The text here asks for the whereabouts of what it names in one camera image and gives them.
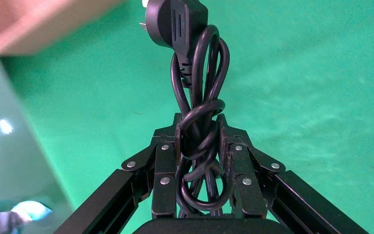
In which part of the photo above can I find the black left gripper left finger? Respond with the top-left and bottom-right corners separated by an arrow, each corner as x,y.
54,112 -> 183,234

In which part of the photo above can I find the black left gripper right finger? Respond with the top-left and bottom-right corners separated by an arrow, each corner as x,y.
216,113 -> 370,234

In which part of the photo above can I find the black power cord with plug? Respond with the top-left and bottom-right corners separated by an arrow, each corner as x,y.
138,0 -> 234,220

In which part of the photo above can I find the brown cardboard box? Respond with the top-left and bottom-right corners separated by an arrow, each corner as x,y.
0,0 -> 123,57

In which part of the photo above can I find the green tablecloth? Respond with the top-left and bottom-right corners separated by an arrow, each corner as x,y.
0,0 -> 374,234

